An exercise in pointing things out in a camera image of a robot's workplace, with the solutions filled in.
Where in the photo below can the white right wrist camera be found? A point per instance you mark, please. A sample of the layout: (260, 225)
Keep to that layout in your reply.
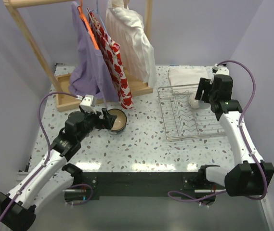
(220, 70)

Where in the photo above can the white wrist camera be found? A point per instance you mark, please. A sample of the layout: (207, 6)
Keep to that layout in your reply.
(220, 70)
(87, 103)

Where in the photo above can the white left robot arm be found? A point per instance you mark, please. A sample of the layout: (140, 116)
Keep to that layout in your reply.
(54, 173)

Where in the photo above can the white pleated garment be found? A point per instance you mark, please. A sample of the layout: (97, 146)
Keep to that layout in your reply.
(126, 28)

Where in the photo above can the orange clothes hanger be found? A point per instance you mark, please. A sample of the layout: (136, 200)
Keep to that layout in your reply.
(87, 25)

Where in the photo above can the purple hanging garment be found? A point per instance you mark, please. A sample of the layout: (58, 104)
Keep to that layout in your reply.
(91, 76)

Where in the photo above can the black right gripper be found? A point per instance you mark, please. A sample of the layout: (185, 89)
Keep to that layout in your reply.
(204, 85)

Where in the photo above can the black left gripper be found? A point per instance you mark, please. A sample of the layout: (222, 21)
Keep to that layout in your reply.
(99, 119)

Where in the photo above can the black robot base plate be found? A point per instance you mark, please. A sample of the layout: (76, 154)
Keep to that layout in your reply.
(142, 184)

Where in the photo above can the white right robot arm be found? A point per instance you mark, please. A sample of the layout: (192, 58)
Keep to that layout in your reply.
(251, 175)

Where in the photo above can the red white floral garment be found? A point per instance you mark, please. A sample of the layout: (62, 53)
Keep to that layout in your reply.
(111, 55)

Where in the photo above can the blue clothes hanger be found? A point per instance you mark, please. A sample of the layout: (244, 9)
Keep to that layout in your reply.
(97, 12)

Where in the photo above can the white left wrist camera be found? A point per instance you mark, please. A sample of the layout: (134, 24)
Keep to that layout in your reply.
(87, 103)

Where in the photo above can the metal wire dish rack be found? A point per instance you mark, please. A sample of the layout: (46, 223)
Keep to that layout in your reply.
(180, 120)

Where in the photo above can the blue white dotted bowl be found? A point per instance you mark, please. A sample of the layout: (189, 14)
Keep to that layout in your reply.
(116, 130)

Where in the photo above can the white ceramic bowl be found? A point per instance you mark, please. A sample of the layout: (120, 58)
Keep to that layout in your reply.
(203, 105)

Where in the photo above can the folded white cloth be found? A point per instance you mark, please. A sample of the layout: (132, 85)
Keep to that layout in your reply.
(185, 76)

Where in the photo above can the dark teal bowl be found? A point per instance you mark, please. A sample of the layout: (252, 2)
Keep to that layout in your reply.
(121, 117)

